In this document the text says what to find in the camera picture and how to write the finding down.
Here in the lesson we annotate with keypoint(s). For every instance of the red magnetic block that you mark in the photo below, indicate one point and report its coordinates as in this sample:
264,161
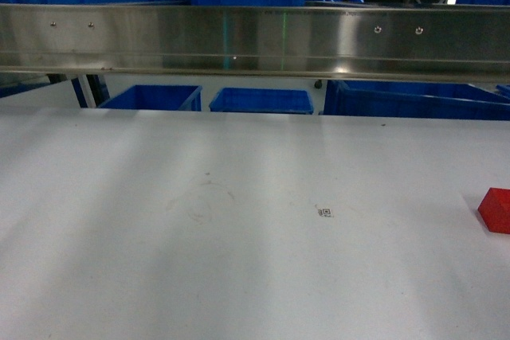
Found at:
494,210

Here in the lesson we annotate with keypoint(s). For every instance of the small blue bin middle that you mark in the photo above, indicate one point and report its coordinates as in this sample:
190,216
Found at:
262,100

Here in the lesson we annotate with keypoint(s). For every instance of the small blue bin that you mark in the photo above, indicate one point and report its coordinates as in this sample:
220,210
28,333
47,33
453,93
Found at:
262,100
157,98

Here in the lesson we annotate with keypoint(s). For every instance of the small QR code sticker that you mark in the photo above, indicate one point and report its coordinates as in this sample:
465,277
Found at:
324,212

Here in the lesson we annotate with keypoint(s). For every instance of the small blue bin left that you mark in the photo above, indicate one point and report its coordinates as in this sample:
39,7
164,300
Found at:
157,98

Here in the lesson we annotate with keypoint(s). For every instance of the large blue bin right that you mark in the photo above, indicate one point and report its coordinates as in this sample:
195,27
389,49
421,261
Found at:
413,100

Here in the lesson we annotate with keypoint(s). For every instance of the stainless steel shelf rail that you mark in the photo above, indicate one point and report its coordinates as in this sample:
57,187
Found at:
452,44

